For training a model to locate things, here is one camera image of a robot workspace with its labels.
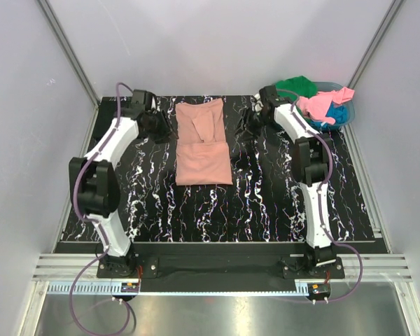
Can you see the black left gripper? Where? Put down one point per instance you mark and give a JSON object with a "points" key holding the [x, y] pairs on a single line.
{"points": [[167, 131]]}

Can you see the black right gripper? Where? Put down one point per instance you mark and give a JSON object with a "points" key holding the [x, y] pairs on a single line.
{"points": [[245, 122]]}

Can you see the dusty pink t shirt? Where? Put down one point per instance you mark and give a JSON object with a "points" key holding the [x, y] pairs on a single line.
{"points": [[202, 152]]}

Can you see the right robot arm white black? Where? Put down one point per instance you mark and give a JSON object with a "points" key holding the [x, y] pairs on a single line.
{"points": [[311, 167]]}

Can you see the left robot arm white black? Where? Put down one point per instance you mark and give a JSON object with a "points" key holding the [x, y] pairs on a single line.
{"points": [[94, 187]]}

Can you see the green t shirt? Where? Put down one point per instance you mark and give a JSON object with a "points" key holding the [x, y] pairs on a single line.
{"points": [[299, 85]]}

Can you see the folded black t shirt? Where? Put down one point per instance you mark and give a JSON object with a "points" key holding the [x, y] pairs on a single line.
{"points": [[107, 111]]}

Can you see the bright pink t shirt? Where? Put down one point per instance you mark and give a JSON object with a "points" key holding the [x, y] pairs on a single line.
{"points": [[316, 107]]}

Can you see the blue plastic laundry basket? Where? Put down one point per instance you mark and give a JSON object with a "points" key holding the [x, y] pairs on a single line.
{"points": [[326, 87]]}

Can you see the blue t shirt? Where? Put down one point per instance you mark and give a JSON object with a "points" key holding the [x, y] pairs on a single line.
{"points": [[338, 112]]}

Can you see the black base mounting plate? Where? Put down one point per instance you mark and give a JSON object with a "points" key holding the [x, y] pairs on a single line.
{"points": [[220, 267]]}

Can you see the left orange connector box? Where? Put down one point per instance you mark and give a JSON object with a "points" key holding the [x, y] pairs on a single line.
{"points": [[129, 287]]}

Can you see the orange connector box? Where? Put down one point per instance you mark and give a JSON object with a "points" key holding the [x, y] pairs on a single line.
{"points": [[319, 288], [129, 287]]}

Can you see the right orange connector box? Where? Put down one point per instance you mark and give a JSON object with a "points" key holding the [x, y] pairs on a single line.
{"points": [[319, 288]]}

